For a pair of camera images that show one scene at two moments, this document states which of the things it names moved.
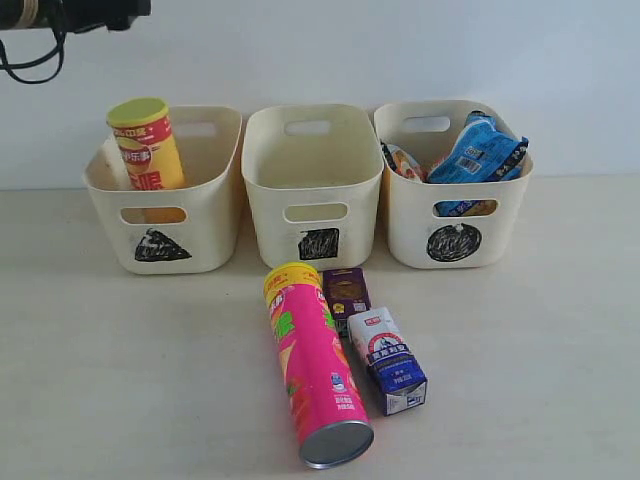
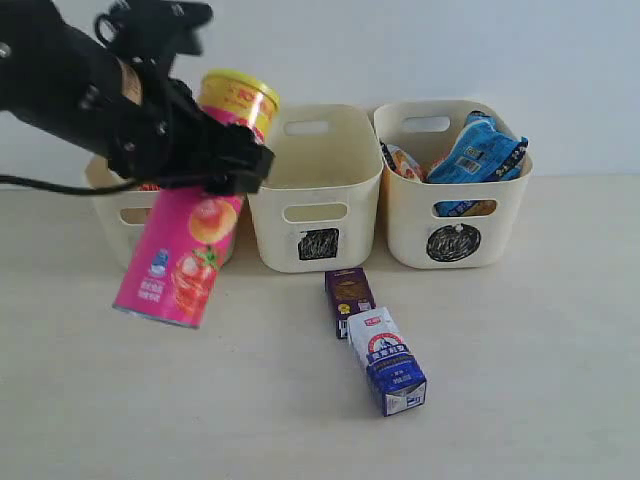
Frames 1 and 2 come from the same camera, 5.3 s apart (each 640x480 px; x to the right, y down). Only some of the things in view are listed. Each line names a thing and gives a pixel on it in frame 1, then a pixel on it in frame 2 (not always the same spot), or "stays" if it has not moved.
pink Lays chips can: [329, 414] -> [182, 239]
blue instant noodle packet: [480, 154] stays
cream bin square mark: [313, 176] stays
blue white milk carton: [398, 376] stays
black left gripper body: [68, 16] -> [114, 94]
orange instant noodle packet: [404, 163] stays
